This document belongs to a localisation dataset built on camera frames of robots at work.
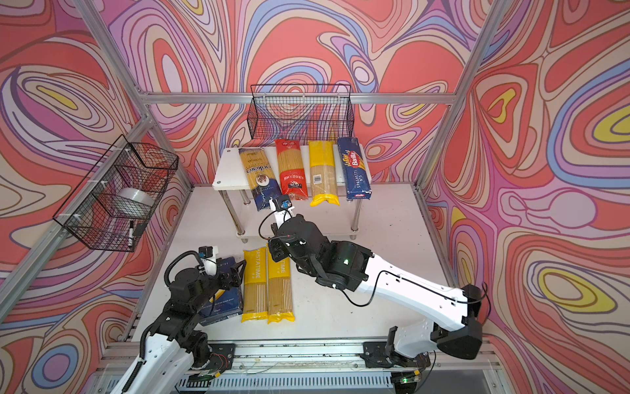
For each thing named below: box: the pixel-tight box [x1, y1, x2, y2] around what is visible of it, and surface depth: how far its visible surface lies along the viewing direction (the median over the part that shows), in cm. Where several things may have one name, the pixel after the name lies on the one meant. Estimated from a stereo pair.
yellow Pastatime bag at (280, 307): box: [266, 243, 296, 325], surface depth 86 cm
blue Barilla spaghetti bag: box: [337, 137, 372, 202], surface depth 72 cm
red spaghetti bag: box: [274, 138, 309, 200], surface depth 75 cm
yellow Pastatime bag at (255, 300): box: [241, 247, 269, 323], surface depth 87 cm
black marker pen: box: [127, 219, 134, 248], surface depth 74 cm
